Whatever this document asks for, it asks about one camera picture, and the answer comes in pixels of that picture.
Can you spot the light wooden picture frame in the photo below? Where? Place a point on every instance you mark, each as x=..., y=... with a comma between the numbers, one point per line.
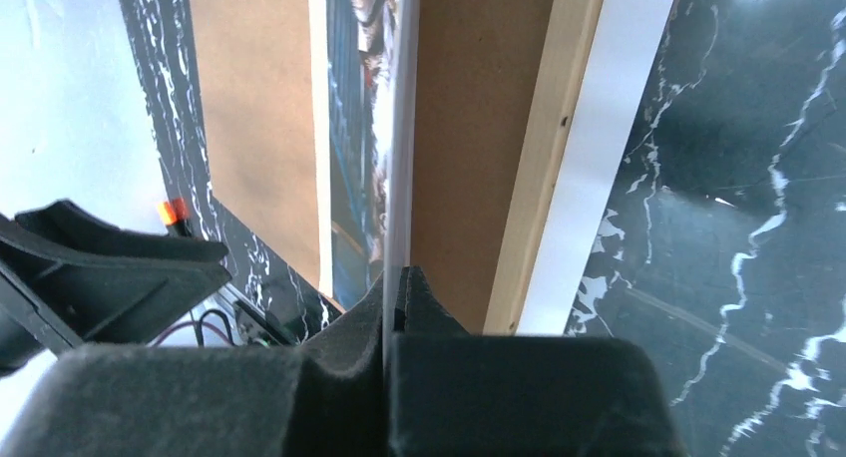
x=570, y=34

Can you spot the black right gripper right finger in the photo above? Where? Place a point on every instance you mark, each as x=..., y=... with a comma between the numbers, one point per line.
x=453, y=393

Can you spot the orange cap black marker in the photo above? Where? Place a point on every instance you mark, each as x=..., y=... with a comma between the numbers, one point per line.
x=176, y=217

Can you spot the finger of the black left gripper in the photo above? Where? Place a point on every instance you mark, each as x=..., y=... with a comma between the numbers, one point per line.
x=69, y=278

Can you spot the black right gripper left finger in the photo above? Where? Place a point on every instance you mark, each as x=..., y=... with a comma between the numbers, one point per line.
x=321, y=398

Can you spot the white mat board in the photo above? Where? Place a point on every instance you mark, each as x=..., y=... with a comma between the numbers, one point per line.
x=618, y=66

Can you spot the brown backing board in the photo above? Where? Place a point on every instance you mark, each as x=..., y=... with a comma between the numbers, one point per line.
x=478, y=63

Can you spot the cat and books photo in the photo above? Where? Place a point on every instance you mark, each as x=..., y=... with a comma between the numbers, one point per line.
x=364, y=56

